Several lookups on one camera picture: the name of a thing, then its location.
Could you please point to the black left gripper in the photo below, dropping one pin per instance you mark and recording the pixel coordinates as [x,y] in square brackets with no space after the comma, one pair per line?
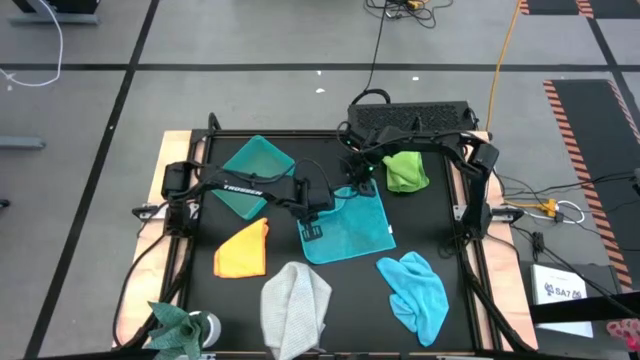
[315,197]

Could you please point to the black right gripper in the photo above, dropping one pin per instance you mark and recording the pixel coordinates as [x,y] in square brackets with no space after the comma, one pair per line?
[362,167]

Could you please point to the teal microfiber towel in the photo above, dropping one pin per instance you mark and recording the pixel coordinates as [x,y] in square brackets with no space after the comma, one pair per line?
[350,230]

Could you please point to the lime green microfiber towel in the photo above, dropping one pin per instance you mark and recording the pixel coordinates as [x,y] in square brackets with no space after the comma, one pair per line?
[405,172]

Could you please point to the grey waffle-weave towel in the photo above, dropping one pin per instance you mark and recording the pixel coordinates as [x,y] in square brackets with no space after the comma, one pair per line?
[295,310]

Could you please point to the teal plastic bin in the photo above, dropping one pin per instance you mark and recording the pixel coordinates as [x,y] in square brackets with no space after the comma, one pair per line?
[260,160]

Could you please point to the sky blue microfiber towel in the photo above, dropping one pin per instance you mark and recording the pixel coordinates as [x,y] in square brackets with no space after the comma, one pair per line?
[415,295]

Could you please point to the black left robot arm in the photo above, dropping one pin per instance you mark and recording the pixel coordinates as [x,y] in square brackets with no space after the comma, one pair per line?
[250,189]

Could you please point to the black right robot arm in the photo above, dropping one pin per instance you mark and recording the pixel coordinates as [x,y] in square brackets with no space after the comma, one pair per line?
[435,141]

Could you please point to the orange microfiber towel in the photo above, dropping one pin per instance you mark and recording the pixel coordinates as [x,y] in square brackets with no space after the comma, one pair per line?
[242,252]

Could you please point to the black perforated computer case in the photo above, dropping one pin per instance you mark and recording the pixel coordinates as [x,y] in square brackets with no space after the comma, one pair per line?
[415,112]

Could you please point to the dark green cloth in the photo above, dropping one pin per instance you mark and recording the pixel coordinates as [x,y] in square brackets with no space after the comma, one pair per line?
[175,332]

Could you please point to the black power adapter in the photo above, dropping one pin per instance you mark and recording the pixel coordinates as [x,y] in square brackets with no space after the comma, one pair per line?
[538,242]

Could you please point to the yellow power splitter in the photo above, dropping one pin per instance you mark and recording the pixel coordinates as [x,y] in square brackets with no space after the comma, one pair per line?
[549,207]

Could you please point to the white SA7 printed sheet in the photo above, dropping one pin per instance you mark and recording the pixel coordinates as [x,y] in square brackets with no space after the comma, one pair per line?
[552,277]

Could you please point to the black hazard-striped floor mat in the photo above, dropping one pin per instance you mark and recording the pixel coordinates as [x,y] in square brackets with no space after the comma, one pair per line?
[615,7]
[585,130]
[550,6]

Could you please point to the pink patterned object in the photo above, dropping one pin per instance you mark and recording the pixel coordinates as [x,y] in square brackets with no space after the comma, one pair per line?
[625,332]

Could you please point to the grey desk foot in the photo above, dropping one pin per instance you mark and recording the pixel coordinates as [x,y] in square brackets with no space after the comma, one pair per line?
[50,20]
[20,143]

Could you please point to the black caster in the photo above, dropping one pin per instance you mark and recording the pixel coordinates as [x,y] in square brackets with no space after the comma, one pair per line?
[4,204]

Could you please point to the black table frame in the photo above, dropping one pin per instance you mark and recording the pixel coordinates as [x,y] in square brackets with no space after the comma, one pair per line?
[325,134]

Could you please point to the silver mounting bracket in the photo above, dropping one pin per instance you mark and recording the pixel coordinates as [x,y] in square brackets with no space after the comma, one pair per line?
[458,212]

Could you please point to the black frame bar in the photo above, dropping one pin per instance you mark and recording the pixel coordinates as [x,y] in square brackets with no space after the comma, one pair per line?
[590,307]

